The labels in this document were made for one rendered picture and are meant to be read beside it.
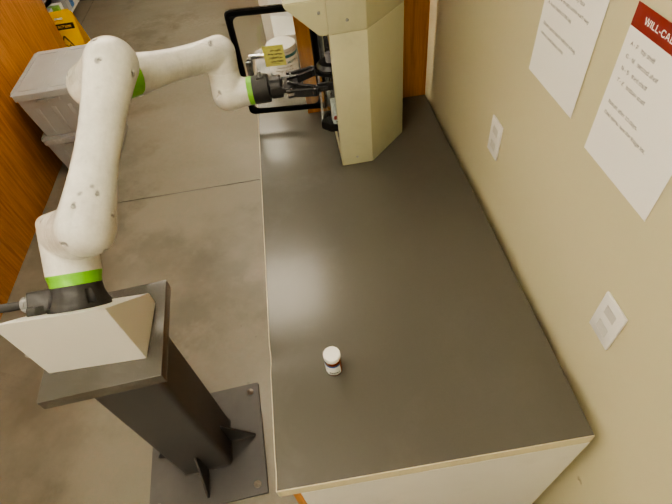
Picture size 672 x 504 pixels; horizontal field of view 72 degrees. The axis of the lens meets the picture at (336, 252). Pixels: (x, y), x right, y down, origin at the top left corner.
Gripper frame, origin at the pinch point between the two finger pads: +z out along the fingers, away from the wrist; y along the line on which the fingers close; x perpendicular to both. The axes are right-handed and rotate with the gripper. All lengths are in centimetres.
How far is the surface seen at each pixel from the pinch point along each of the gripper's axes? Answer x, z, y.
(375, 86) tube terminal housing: -1.0, 13.6, -11.6
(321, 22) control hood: -24.5, -0.9, -14.2
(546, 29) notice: -32, 45, -52
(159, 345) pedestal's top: 25, -58, -78
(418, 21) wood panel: -3.0, 35.4, 23.8
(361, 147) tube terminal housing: 19.9, 7.2, -14.1
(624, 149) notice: -26, 46, -86
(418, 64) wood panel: 13.6, 35.8, 23.8
